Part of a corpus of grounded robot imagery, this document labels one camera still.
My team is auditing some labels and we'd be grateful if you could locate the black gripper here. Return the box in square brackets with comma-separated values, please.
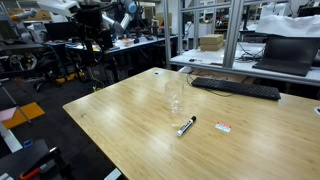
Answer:
[76, 5, 114, 54]

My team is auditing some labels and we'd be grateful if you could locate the black and white marker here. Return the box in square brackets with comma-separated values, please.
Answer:
[176, 115, 197, 138]

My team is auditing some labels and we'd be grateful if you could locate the clear plastic cup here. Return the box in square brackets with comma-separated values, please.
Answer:
[164, 79, 185, 114]

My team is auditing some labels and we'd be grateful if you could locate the orange and white bowl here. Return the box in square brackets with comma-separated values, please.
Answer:
[119, 37, 136, 48]

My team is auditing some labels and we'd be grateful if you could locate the black monitor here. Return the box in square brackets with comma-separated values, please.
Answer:
[44, 21, 80, 42]

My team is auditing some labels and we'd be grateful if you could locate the cluttered background workbench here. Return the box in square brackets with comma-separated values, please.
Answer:
[66, 34, 179, 56]

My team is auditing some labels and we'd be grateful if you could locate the yellow floor base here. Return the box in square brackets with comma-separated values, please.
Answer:
[54, 72, 84, 84]

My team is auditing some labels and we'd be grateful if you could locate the black office chair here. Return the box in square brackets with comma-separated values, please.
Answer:
[33, 49, 69, 93]

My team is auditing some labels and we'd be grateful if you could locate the black steering wheel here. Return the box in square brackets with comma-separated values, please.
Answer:
[8, 52, 38, 72]

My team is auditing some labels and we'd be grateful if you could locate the white and orange device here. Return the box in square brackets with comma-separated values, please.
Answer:
[9, 7, 38, 24]

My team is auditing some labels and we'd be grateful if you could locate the orange floor mat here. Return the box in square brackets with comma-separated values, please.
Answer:
[1, 101, 46, 130]

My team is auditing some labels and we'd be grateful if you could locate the grey tripod leg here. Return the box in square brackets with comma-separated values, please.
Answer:
[0, 78, 33, 126]

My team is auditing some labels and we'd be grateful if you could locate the flat cardboard box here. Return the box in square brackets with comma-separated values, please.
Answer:
[199, 42, 224, 52]
[199, 33, 225, 46]

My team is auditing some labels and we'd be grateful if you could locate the pink paper sheet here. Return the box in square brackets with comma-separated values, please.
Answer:
[0, 106, 18, 123]

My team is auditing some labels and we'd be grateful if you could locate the white rack shelf top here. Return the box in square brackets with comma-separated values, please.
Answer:
[169, 41, 320, 88]

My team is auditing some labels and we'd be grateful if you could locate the small blue object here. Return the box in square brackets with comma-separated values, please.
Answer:
[22, 138, 34, 148]

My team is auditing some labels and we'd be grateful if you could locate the white board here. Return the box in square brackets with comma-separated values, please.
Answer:
[0, 122, 23, 154]

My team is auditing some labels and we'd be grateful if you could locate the white flat object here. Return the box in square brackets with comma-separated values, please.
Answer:
[104, 167, 123, 180]

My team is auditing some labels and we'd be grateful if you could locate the flat cardboard sheet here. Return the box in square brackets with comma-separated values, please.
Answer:
[191, 68, 257, 85]

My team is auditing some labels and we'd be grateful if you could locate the black keyboard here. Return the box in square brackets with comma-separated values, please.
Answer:
[190, 76, 282, 102]

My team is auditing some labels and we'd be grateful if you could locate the white plastic cover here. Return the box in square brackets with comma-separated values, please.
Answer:
[254, 13, 320, 38]

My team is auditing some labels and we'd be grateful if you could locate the black laptop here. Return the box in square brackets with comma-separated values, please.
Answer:
[252, 34, 320, 77]

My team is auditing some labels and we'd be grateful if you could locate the black keyboard cable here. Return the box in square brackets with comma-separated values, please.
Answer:
[185, 69, 236, 98]

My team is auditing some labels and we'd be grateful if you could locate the aluminium frame rack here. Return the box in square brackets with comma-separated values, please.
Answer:
[163, 0, 291, 70]

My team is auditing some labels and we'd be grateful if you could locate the orange clamp handle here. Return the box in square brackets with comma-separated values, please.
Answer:
[19, 166, 43, 180]

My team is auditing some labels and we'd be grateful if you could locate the black cable bundle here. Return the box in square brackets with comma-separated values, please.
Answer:
[234, 41, 266, 64]

